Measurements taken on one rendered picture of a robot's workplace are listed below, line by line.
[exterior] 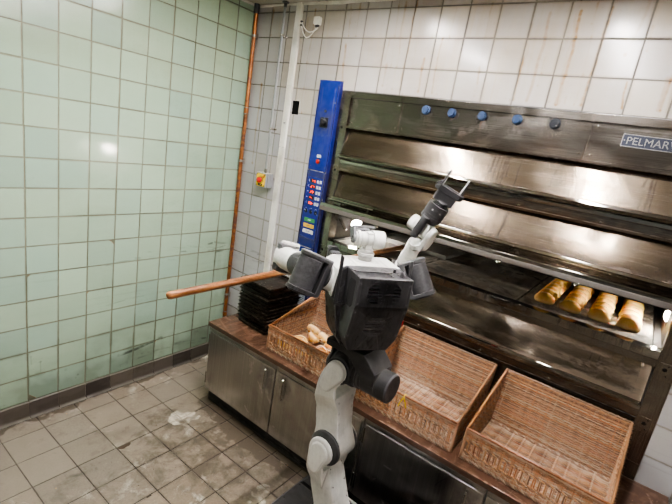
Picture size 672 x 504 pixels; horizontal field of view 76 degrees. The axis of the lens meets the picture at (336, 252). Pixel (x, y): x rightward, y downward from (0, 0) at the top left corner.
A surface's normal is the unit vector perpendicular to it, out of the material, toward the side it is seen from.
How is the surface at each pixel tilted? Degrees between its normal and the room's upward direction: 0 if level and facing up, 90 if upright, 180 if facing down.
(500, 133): 90
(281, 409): 90
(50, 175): 90
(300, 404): 90
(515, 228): 70
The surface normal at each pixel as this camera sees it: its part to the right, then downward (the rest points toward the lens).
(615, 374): -0.50, -0.22
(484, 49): -0.59, 0.11
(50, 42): 0.79, 0.28
